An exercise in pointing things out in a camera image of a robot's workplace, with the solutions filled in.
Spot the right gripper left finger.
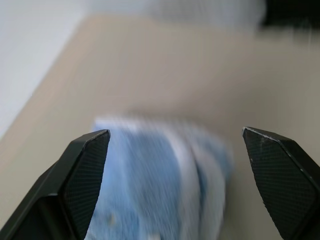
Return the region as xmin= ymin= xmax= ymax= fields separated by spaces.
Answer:
xmin=0 ymin=129 xmax=111 ymax=240

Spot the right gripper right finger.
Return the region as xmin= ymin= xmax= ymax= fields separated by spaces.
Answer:
xmin=241 ymin=126 xmax=320 ymax=240

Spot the light blue towel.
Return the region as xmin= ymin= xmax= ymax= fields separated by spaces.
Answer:
xmin=84 ymin=114 xmax=236 ymax=240

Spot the black cabinet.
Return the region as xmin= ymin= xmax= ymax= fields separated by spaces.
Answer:
xmin=259 ymin=0 xmax=320 ymax=28

